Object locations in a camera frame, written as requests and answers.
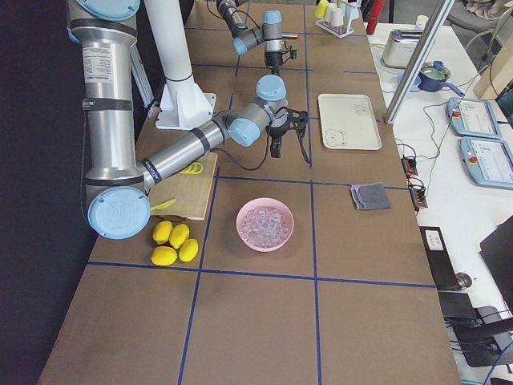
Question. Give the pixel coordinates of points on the whole lemon middle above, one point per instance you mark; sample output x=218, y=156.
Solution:
x=188, y=250

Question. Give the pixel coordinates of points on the yellow plastic knife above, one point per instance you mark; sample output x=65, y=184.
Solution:
x=163, y=205

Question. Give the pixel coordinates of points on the whole lemon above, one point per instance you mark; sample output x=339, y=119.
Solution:
x=188, y=250
x=163, y=255
x=178, y=236
x=161, y=232

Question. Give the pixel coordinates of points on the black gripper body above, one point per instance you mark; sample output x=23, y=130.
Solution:
x=276, y=131
x=273, y=60

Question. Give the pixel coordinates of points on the dark blue saucepan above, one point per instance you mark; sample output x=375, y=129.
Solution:
x=434, y=77

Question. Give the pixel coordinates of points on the far teach pendant tablet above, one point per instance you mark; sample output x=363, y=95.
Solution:
x=473, y=117

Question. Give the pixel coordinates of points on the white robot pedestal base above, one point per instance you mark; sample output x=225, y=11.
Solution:
x=183, y=105

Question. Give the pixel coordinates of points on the cream bear serving tray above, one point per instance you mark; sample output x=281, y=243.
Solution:
x=348, y=122

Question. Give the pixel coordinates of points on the pink bowl of ice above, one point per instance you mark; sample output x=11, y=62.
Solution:
x=264, y=224

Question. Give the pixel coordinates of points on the steel muddler with black tip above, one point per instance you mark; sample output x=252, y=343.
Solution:
x=285, y=35

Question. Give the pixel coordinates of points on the cream toaster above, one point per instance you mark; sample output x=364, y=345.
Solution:
x=399, y=47

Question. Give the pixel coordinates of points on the red bottle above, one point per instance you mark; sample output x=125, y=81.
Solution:
x=375, y=14

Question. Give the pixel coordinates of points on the whole lemon top right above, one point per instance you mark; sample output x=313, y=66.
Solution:
x=178, y=236

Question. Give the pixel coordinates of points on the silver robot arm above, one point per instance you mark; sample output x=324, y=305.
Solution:
x=244, y=39
x=118, y=182

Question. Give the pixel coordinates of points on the lemon slice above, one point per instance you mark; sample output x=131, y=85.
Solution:
x=196, y=167
x=187, y=171

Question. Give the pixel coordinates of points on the near teach pendant tablet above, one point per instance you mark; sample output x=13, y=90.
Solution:
x=488, y=162

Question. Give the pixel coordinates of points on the teach pendant tablet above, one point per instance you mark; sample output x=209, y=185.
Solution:
x=488, y=162
x=473, y=117

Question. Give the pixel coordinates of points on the bamboo cutting board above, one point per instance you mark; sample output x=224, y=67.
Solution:
x=192, y=192

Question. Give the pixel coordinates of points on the white wire cup rack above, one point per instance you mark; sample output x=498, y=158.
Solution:
x=351, y=12

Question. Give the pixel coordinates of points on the yellow cup on rack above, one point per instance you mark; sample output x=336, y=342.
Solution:
x=321, y=9

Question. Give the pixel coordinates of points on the pink cup on rack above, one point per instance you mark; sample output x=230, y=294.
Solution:
x=336, y=17

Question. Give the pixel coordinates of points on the whole lemon top left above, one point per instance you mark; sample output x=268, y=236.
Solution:
x=161, y=232

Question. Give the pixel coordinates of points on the whole lemon bottom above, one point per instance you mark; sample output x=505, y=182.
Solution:
x=163, y=255

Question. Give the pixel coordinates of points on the lemon slice front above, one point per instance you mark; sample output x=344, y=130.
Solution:
x=187, y=171

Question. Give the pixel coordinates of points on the purple folded cloth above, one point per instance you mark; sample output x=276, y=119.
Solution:
x=354, y=189

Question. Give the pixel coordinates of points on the grey folded cloth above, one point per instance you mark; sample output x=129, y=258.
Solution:
x=373, y=197

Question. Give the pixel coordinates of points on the aluminium frame post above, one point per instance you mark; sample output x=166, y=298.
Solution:
x=419, y=56

